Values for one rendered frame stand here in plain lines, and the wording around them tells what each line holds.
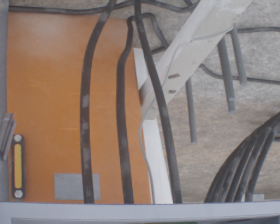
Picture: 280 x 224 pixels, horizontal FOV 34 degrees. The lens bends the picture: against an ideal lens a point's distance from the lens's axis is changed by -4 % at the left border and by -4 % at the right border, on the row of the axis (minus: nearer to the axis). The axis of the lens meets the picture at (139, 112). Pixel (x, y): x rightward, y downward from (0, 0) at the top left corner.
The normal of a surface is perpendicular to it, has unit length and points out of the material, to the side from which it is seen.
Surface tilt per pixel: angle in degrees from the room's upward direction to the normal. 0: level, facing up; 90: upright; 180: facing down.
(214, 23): 0
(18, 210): 90
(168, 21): 0
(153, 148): 91
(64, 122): 90
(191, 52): 0
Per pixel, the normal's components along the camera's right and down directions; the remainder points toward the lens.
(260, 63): 0.11, 0.89
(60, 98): 0.29, -0.44
